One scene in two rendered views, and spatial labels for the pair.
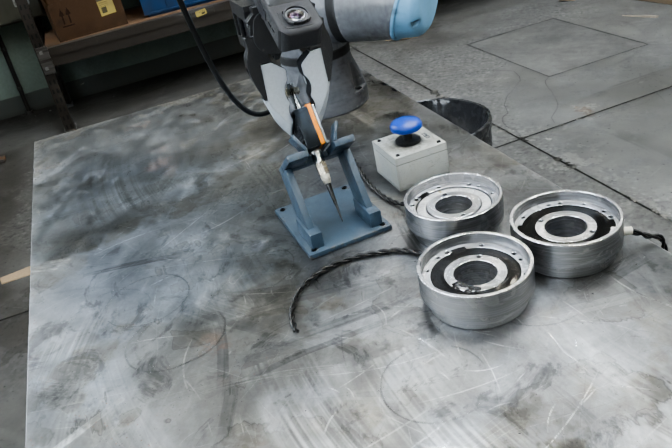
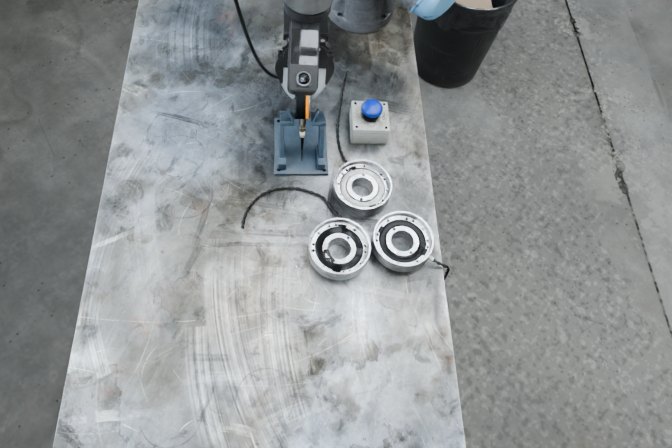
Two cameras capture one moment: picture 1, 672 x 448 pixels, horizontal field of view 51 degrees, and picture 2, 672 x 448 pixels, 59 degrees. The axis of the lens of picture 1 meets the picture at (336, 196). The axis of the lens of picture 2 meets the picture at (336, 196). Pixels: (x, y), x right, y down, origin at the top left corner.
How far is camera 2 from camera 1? 55 cm
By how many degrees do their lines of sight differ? 32
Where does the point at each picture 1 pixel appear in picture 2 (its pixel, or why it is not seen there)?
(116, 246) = (176, 94)
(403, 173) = (356, 136)
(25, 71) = not seen: outside the picture
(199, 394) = (182, 243)
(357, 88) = (383, 15)
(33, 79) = not seen: outside the picture
